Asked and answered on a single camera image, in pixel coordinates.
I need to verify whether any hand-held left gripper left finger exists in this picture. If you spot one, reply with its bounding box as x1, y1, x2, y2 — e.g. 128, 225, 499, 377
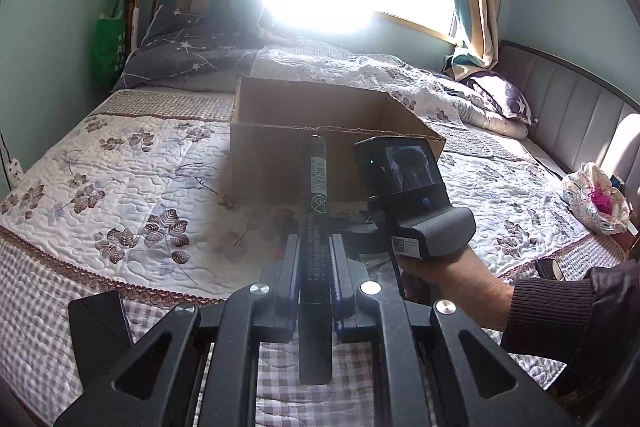
55, 234, 301, 427

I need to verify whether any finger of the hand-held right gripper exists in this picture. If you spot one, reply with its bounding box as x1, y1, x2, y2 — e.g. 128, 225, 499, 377
344, 226, 392, 254
67, 289, 135, 389

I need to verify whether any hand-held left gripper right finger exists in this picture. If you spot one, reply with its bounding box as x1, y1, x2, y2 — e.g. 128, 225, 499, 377
331, 234, 573, 427

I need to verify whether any black marker pen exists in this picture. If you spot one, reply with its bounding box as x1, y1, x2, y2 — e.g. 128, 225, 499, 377
297, 134, 333, 383

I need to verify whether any brown cardboard box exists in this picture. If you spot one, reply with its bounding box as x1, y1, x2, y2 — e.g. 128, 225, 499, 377
229, 76, 447, 208

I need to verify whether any person's right forearm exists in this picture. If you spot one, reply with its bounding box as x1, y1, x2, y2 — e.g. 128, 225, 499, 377
500, 259, 640, 408

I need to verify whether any person's right hand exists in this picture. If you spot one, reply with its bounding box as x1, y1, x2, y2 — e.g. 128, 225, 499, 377
401, 249, 516, 334

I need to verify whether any checkered pillow mat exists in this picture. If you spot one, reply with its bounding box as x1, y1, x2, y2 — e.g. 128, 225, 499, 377
430, 119, 507, 158

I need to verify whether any white pillow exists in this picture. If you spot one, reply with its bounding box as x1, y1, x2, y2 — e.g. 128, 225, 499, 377
450, 97, 531, 138

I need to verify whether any floral checkered quilted bedspread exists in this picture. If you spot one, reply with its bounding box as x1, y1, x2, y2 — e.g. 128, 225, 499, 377
0, 88, 628, 427

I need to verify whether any purple star pillow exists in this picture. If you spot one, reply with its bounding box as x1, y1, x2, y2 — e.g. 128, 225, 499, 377
460, 69, 533, 125

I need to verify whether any folded floral quilt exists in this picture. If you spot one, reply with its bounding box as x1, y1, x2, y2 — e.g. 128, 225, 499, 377
250, 39, 481, 128

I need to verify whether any floral plastic bag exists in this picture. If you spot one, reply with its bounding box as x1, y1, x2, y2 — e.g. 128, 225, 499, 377
562, 162, 636, 235

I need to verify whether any grey padded headboard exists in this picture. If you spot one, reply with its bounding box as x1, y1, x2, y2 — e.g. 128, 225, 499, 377
500, 39, 640, 188

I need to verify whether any grey star pillow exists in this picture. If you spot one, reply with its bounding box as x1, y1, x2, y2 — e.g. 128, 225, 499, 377
112, 4, 266, 92

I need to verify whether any green shopping bag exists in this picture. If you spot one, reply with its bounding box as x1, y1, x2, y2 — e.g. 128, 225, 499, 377
90, 0, 127, 90

